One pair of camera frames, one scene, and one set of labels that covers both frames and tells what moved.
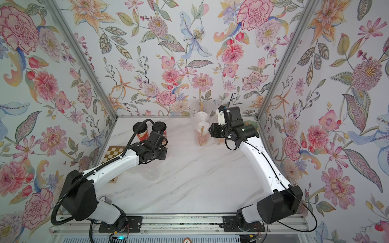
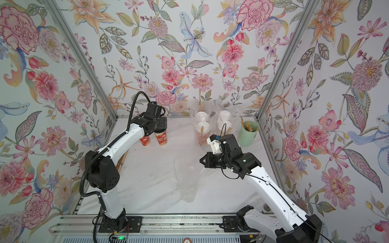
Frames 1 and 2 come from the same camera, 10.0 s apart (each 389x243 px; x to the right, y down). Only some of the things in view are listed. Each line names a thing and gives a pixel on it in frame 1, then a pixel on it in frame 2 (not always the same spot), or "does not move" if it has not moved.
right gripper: (216, 129) -> (211, 164)
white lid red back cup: (201, 133) does not move
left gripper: (164, 150) -> (163, 122)
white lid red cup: (202, 116) does not move
